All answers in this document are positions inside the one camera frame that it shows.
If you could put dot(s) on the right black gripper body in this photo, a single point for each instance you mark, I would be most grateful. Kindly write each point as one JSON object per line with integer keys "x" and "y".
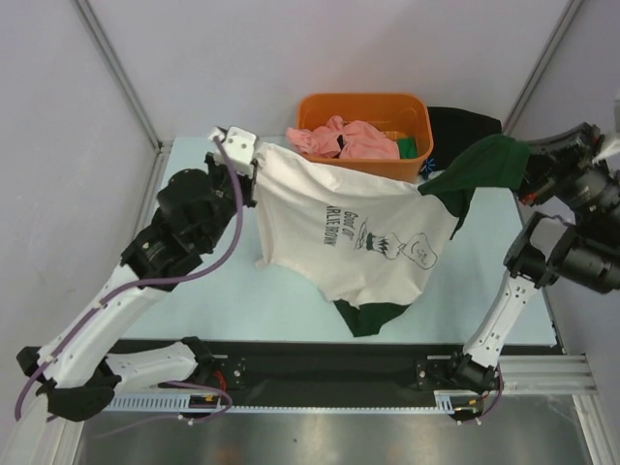
{"x": 535, "y": 170}

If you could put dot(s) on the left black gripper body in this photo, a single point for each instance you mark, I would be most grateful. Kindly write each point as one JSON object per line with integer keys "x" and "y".
{"x": 220, "y": 177}

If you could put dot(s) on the cream and green t-shirt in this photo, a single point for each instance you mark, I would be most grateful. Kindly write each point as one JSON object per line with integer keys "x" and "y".
{"x": 370, "y": 243}

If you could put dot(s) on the orange plastic basket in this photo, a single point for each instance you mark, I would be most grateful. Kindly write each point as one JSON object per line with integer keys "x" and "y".
{"x": 385, "y": 134}

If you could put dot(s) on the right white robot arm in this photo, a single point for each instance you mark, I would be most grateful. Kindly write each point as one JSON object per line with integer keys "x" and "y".
{"x": 584, "y": 251}

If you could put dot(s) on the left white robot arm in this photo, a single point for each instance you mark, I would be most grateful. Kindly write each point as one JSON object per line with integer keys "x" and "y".
{"x": 194, "y": 231}

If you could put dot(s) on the folded black t-shirt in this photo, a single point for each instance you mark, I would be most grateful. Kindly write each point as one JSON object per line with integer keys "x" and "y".
{"x": 454, "y": 130}

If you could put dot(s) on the pink t-shirt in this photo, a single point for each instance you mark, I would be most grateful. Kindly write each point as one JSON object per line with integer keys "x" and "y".
{"x": 337, "y": 139}

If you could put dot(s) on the green garment in basket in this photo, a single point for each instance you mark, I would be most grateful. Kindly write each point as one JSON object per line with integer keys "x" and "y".
{"x": 408, "y": 149}

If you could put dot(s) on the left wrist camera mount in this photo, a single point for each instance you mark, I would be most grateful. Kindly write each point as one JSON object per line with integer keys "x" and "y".
{"x": 240, "y": 145}

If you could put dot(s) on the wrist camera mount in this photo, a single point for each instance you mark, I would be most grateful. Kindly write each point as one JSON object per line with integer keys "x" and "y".
{"x": 240, "y": 145}
{"x": 609, "y": 148}

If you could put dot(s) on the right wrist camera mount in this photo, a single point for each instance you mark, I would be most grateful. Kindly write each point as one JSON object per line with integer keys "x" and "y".
{"x": 609, "y": 148}

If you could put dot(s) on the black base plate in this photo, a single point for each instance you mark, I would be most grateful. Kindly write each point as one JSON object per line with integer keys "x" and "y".
{"x": 365, "y": 399}

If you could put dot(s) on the left white cable duct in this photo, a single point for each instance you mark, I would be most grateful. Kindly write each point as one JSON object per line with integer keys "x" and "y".
{"x": 166, "y": 402}

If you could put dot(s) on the white cable duct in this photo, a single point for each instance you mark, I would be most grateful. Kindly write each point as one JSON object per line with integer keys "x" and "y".
{"x": 166, "y": 402}
{"x": 464, "y": 396}

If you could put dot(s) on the right white cable duct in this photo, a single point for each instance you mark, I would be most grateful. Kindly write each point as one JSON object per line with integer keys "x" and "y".
{"x": 464, "y": 396}

